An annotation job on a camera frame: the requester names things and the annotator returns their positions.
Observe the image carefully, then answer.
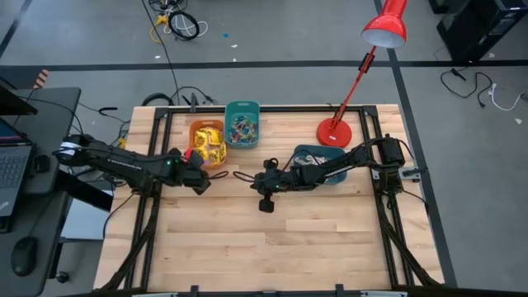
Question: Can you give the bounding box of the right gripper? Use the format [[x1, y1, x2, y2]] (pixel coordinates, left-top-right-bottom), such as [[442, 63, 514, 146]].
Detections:
[[250, 158, 299, 215]]

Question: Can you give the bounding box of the orange plastic bin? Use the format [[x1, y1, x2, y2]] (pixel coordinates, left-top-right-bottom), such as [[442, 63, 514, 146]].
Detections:
[[188, 119, 229, 170]]

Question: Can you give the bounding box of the light teal plastic bin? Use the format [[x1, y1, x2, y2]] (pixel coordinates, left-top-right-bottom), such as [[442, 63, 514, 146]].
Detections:
[[223, 101, 262, 150]]

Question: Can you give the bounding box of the dark teal plastic bin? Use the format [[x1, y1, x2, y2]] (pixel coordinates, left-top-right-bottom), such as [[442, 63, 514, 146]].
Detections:
[[292, 144, 348, 186]]

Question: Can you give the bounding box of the black power strip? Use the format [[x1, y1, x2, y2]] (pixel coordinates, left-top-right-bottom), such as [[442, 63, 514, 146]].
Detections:
[[68, 163, 98, 177]]

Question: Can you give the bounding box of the grey box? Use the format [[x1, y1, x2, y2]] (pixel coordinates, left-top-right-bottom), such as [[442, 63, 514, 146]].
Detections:
[[60, 196, 115, 242]]

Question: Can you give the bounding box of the dark desk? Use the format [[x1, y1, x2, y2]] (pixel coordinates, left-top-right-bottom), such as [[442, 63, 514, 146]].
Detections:
[[0, 86, 83, 297]]

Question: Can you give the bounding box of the small black desk device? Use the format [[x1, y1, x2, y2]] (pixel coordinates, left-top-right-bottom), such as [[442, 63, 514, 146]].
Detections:
[[32, 154, 52, 174]]

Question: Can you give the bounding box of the orange black striped marker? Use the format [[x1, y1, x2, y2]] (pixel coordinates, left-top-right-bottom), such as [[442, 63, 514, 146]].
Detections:
[[32, 68, 50, 91]]

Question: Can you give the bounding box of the grey laptop computer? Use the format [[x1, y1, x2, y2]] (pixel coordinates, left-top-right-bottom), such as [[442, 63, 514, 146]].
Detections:
[[0, 116, 34, 207]]

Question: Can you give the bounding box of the black computer mouse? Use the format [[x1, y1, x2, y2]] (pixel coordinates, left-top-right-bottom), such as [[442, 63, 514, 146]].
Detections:
[[10, 236, 40, 278]]

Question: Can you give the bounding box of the red desk lamp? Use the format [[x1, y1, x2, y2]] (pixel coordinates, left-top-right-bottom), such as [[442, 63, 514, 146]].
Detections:
[[316, 0, 408, 149]]

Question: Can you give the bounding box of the black flat screen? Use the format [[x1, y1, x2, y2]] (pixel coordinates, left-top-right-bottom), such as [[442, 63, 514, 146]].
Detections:
[[0, 76, 39, 116]]

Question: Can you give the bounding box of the black computer tower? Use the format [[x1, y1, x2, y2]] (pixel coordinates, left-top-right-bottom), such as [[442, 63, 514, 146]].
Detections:
[[436, 0, 528, 64]]

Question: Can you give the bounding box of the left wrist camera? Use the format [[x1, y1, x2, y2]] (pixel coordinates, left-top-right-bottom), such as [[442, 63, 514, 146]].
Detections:
[[183, 166, 207, 187]]

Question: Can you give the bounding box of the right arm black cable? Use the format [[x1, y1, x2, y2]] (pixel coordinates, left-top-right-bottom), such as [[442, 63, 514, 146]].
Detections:
[[232, 148, 327, 183]]

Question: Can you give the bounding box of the black looped floor cable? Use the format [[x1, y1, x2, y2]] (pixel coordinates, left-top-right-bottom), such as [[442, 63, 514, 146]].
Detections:
[[171, 85, 219, 106]]

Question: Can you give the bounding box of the long black cable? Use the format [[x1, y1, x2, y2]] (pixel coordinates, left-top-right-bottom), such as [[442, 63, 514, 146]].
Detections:
[[142, 0, 182, 106]]

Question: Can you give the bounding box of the white cable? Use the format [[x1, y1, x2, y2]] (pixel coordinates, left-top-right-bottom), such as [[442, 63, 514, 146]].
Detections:
[[163, 20, 210, 38], [488, 82, 527, 112]]

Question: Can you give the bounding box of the black cable coil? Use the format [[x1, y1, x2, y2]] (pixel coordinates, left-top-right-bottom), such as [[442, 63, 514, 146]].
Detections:
[[167, 10, 201, 41]]

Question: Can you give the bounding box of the yellow cable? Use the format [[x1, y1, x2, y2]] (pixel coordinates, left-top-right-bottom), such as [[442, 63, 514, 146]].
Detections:
[[148, 14, 170, 45]]

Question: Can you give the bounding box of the black cable with plug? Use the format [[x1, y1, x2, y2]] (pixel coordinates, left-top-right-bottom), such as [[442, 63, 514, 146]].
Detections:
[[440, 68, 494, 109]]

